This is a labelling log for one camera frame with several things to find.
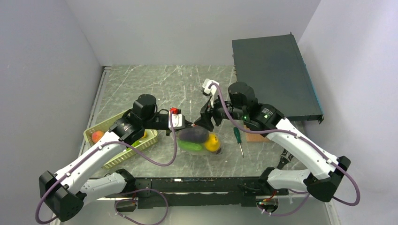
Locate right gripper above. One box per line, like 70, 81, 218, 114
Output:
194, 91, 247, 131

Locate dark purple toy eggplant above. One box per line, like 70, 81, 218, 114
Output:
177, 126, 209, 143

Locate clear zip top bag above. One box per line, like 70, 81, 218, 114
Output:
176, 126, 222, 156

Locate green toy cucumber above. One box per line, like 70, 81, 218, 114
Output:
177, 140, 203, 152

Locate yellow toy fruit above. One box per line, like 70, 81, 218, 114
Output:
203, 133, 221, 152

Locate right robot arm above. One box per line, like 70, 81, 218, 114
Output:
195, 79, 351, 202

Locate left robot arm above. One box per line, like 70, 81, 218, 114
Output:
35, 94, 192, 225

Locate green plastic basket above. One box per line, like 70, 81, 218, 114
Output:
83, 111, 158, 169

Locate wooden board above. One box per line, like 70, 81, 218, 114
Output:
245, 132, 272, 143

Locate dark green metal case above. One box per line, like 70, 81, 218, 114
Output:
232, 33, 324, 123

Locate black pliers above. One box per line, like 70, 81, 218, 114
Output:
277, 149, 294, 169

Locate red toy tomato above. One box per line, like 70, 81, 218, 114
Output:
91, 130, 105, 143

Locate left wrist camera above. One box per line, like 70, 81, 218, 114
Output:
168, 107, 186, 129

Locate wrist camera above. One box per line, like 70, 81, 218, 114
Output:
168, 107, 186, 129
202, 78, 219, 108

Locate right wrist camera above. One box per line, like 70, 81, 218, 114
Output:
202, 78, 219, 108

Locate green handled screwdriver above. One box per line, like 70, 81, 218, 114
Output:
233, 127, 245, 158

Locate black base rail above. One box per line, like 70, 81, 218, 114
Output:
108, 177, 289, 209

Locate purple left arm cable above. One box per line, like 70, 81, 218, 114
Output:
35, 113, 178, 225

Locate aluminium frame rail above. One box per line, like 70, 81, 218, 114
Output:
50, 66, 113, 225

